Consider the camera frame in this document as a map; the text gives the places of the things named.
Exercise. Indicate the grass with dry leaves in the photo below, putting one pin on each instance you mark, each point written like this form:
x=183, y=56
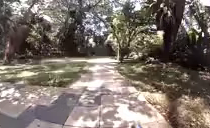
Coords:
x=179, y=86

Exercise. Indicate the patchy grass lawn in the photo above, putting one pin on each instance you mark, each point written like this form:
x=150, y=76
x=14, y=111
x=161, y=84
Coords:
x=49, y=75

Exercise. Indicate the small light green tree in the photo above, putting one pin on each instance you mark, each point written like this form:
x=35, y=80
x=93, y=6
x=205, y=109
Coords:
x=119, y=50

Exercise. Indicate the wood of trees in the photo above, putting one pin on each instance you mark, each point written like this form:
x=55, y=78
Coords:
x=69, y=33

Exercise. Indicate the thick dark tree trunk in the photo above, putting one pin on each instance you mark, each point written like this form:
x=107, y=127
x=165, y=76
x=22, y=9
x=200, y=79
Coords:
x=171, y=30

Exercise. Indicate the grey stone slab path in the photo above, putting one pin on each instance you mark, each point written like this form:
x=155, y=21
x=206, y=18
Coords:
x=103, y=106

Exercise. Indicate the leaning tree trunk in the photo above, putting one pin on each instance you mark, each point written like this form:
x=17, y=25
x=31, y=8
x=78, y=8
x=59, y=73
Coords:
x=14, y=43

